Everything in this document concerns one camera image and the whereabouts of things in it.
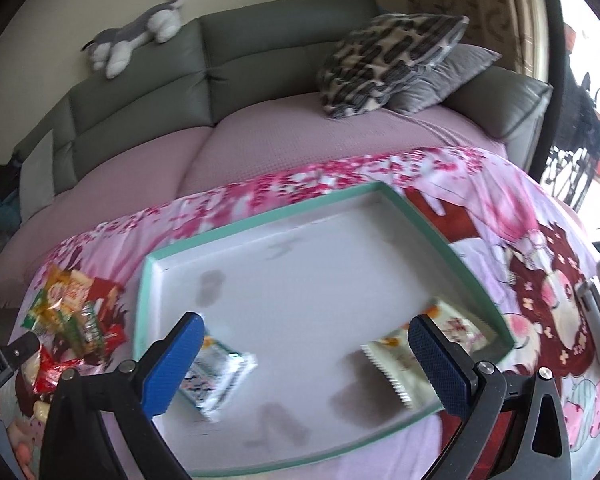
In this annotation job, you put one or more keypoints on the white tray with teal rim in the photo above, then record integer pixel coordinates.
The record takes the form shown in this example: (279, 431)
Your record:
(305, 270)

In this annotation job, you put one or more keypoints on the leopard print pillow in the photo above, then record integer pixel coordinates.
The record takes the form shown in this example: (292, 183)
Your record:
(380, 60)

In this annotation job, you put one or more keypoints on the grey white plush toy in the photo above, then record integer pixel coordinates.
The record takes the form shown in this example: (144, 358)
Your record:
(130, 40)

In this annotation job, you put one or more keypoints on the yellow jelly cup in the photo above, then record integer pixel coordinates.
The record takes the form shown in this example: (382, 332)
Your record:
(41, 410)

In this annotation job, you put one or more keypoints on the yellow snack packet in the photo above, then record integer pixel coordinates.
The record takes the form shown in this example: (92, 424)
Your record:
(55, 287)

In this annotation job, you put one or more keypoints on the silver metal object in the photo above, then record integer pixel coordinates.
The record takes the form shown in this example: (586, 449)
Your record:
(592, 305)

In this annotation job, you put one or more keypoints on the black bag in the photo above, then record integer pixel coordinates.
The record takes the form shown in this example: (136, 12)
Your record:
(5, 177)

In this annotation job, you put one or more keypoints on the orange striped snack packet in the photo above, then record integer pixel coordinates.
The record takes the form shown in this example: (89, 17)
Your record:
(81, 285)

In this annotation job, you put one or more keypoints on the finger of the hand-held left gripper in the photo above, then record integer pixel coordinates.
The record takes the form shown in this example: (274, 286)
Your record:
(24, 347)

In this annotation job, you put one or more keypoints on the person's left hand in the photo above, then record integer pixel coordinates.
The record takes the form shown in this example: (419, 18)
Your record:
(25, 460)

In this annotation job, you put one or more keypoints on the grey green sofa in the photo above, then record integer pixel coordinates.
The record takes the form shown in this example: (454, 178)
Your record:
(280, 60)

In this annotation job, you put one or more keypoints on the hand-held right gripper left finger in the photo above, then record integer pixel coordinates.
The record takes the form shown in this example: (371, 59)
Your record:
(175, 365)

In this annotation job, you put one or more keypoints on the red snack packet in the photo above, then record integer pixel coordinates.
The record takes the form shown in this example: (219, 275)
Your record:
(50, 377)

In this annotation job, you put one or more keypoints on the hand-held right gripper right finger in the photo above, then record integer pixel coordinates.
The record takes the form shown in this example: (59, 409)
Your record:
(437, 365)

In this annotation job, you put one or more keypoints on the black bicycle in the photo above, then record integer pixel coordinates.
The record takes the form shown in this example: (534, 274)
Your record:
(587, 110)

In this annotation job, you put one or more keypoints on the white green snack packet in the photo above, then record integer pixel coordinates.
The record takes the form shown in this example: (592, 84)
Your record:
(225, 375)

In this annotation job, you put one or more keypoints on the pink printed blanket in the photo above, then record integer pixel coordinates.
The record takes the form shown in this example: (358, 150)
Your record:
(505, 200)

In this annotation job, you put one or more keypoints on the small green snack packet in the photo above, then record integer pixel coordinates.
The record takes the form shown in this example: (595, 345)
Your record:
(92, 332)

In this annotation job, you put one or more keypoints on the light grey cushion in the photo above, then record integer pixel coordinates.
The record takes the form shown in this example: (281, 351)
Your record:
(36, 180)

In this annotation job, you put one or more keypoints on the red box-shaped snack pack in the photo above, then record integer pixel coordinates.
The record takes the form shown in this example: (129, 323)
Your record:
(109, 300)

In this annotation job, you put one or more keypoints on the white pink snack packet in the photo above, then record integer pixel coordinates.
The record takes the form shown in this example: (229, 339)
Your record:
(395, 357)

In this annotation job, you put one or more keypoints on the blue plush item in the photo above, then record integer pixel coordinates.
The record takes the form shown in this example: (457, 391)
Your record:
(5, 212)

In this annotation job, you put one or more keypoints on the dark grey pillow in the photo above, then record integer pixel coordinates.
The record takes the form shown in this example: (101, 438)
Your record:
(450, 75)

